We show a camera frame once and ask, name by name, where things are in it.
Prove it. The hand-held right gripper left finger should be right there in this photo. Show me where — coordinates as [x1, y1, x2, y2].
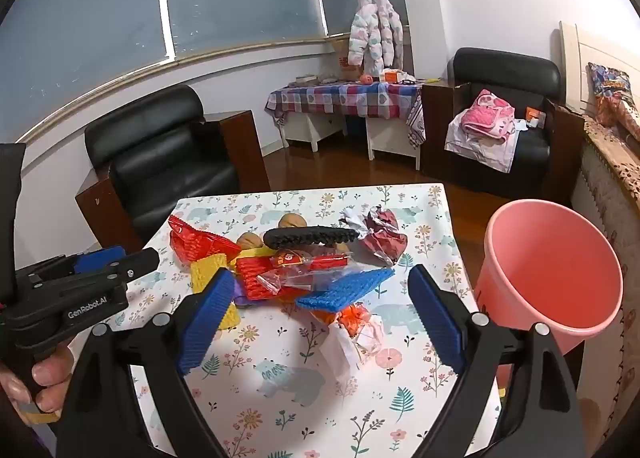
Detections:
[57, 268, 241, 458]

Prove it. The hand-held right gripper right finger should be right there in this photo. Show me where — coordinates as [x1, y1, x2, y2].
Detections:
[407, 264, 586, 458]

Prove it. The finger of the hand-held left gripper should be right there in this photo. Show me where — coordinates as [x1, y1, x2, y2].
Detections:
[22, 245, 127, 283]
[30, 248, 161, 296]

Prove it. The yellow ribbed block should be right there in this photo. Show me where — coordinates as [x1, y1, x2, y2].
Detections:
[190, 253, 242, 331]

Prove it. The red ribbed block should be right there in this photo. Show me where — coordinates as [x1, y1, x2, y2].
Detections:
[235, 255, 301, 303]

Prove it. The yellow strip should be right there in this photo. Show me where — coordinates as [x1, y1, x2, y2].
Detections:
[227, 245, 276, 263]

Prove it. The blue ribbed block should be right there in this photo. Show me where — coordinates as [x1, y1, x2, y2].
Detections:
[295, 267, 396, 313]

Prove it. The clear red candy wrapper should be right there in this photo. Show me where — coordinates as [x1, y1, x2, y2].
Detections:
[257, 248, 371, 296]

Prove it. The red white crinkled wrapper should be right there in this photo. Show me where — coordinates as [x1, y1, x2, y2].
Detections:
[339, 205, 411, 267]

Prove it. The pink plastic bucket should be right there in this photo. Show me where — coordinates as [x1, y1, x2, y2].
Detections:
[472, 199, 626, 356]

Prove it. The black ribbed strip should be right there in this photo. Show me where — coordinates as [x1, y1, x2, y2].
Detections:
[263, 225, 361, 251]

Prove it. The person's left hand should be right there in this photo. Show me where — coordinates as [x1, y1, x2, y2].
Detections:
[0, 343, 76, 426]

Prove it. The black leather armchair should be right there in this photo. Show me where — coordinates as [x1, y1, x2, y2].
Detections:
[420, 48, 586, 206]
[75, 84, 271, 251]

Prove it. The floral tablecloth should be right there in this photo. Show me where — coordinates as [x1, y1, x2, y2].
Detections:
[47, 183, 503, 458]

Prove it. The white floral sheet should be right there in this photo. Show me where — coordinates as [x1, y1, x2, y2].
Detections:
[444, 112, 518, 173]

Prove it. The pink folded cloth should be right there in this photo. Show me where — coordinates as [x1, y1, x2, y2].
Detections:
[460, 89, 516, 139]

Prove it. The bed with brown cover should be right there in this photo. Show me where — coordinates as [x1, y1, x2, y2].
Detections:
[570, 112, 640, 439]

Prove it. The large curved window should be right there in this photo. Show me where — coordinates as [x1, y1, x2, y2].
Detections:
[0, 0, 416, 139]

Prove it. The checkered tablecloth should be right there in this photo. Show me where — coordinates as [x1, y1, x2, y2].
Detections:
[264, 79, 427, 149]

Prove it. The white orange carton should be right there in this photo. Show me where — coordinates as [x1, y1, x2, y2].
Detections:
[378, 68, 416, 84]

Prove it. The red floral quilt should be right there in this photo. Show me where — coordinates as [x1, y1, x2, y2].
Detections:
[607, 92, 640, 143]

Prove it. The white bed headboard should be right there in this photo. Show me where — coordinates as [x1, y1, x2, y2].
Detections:
[558, 20, 640, 113]

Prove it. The colourful printed pillow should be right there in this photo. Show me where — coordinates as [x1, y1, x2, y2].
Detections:
[587, 62, 636, 126]

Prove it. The pink white puffer jacket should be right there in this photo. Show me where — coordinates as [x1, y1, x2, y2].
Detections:
[347, 0, 405, 69]

